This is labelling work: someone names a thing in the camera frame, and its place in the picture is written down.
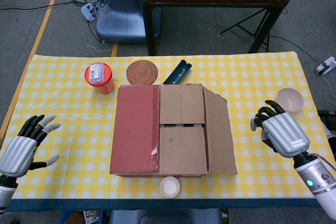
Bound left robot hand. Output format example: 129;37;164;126
0;114;61;178

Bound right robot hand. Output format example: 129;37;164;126
249;100;311;159

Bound red cardboard box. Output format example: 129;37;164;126
109;83;238;178

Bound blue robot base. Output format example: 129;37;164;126
95;0;162;44

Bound colourful printed box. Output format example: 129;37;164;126
82;209;103;224

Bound clear plastic container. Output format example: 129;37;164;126
88;62;106;83

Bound beige bowl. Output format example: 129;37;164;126
277;87;305;113

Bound white power strip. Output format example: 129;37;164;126
80;0;104;22
314;56;336;75

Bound yellow checked tablecloth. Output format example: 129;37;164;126
0;50;329;200

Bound orange plastic cup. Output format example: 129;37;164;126
84;62;116;95

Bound white paper cup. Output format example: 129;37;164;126
159;176;181;198

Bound blue stool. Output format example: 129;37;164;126
109;208;224;224

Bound round woven coaster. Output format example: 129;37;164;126
126;60;159;86

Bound black floor cable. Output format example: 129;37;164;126
0;0;82;13

